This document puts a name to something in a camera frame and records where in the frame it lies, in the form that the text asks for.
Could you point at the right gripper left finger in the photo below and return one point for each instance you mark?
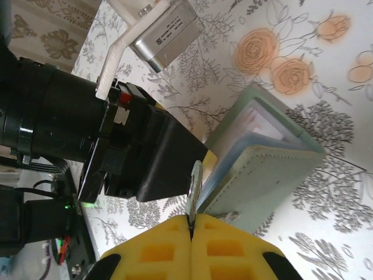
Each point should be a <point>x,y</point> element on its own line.
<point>157,256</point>

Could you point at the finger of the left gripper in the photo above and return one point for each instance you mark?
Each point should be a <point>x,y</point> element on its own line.
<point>159,109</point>
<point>169,157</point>

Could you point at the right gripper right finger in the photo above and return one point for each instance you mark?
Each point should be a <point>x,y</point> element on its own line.
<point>227,256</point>

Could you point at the floral table sheet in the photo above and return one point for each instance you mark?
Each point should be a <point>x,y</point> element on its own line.
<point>320,52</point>

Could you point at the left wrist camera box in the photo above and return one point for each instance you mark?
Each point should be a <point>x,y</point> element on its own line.
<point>166,38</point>

